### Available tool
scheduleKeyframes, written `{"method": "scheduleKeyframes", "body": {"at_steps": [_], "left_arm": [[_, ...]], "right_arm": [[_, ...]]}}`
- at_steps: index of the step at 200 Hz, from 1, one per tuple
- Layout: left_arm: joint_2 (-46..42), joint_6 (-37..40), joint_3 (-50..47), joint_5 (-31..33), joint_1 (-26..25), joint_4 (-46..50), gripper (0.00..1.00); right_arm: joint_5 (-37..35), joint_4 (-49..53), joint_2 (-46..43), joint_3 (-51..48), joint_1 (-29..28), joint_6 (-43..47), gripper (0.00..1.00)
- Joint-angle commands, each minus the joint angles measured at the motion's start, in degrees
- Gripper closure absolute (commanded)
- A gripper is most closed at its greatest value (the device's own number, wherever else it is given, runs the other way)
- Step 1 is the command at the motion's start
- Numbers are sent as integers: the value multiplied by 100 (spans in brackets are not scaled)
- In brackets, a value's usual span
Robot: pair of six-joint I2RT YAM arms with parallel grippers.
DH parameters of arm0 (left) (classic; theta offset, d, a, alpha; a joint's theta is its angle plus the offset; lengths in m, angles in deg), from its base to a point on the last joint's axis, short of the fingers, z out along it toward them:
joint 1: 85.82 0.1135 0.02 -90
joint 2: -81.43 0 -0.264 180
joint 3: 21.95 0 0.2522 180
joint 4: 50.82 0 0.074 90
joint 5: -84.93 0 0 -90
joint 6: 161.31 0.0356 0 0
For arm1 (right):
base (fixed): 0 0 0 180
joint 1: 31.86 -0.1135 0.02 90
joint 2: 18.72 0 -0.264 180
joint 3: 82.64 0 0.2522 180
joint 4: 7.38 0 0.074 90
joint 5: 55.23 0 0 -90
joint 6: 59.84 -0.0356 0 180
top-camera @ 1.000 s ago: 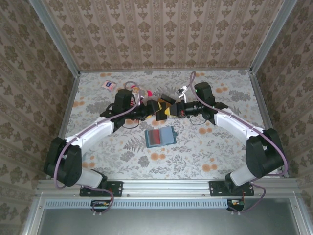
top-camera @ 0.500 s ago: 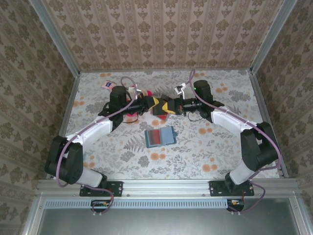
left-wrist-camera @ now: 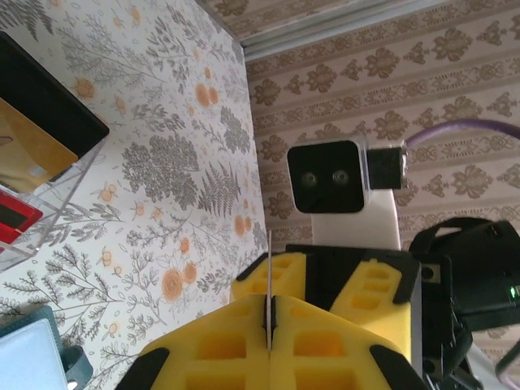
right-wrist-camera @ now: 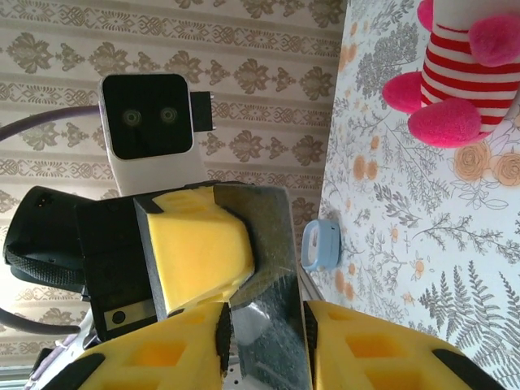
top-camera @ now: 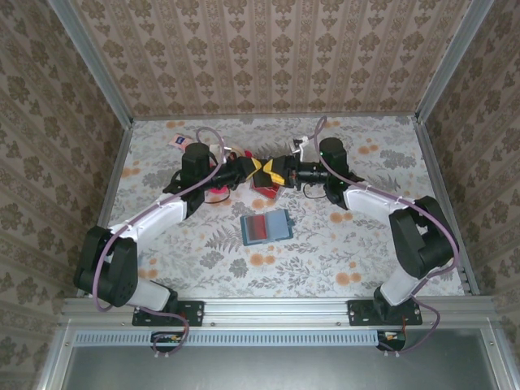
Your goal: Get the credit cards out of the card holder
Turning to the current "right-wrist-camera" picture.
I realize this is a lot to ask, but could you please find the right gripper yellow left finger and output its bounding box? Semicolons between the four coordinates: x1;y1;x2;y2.
52;302;233;390

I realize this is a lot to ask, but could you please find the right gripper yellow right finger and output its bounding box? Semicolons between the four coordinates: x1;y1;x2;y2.
304;301;501;390

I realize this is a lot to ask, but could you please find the dark speckled credit card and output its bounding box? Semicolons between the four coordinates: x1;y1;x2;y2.
213;184;310;390

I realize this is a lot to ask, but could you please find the small tissue packet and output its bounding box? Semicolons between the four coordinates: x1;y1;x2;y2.
301;218;342;272

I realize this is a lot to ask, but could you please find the pink striped plush toy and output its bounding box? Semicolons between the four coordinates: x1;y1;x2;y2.
381;0;520;150

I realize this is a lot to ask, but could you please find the aluminium table side rail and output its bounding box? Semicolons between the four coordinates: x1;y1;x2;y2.
298;266;326;304

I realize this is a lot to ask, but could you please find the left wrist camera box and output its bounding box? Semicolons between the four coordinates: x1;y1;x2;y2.
99;72;215;200

